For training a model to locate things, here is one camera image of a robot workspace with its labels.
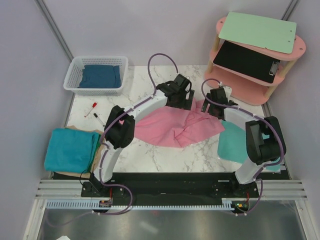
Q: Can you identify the pink t-shirt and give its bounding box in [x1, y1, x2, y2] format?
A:
[134, 99, 225, 148]

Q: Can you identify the black clipboard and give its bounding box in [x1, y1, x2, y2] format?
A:
[213, 41, 280, 84]

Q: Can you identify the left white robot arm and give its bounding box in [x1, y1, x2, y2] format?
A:
[89, 74, 195, 197]

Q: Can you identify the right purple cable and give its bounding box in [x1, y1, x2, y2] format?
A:
[201, 78, 286, 217]

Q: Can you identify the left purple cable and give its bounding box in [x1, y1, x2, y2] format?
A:
[91, 53, 180, 216]

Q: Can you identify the folded tan t-shirt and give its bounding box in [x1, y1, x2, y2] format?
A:
[54, 125, 103, 179]

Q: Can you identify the light green board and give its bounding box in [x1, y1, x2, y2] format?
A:
[219, 12, 297, 54]

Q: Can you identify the dark blue t-shirt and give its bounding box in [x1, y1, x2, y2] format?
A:
[78, 64, 122, 89]

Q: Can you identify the folded green t-shirt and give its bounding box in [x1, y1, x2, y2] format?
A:
[88, 132, 101, 172]

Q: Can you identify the white plastic basket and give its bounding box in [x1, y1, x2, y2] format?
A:
[63, 55, 129, 96]

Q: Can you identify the white cable duct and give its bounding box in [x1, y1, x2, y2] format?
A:
[45, 199, 243, 211]

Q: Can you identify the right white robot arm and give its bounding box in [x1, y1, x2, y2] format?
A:
[201, 87, 287, 197]

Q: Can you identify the aluminium rail frame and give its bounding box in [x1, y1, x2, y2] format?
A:
[35, 179, 307, 201]

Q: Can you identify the teal folding board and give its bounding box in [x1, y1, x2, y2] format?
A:
[216, 120, 281, 173]

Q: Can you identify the red capped marker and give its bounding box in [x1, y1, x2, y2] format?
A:
[84, 102, 98, 118]

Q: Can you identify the folded teal t-shirt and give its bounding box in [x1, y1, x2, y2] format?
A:
[44, 128, 95, 173]

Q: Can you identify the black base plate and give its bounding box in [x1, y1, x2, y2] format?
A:
[51, 171, 291, 207]

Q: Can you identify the purple cable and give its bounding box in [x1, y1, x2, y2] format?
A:
[201, 78, 286, 217]
[91, 53, 180, 216]

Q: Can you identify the pink three-tier shelf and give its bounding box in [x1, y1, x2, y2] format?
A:
[204, 16, 306, 106]

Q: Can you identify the black marker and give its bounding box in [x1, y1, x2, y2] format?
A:
[93, 113, 105, 127]

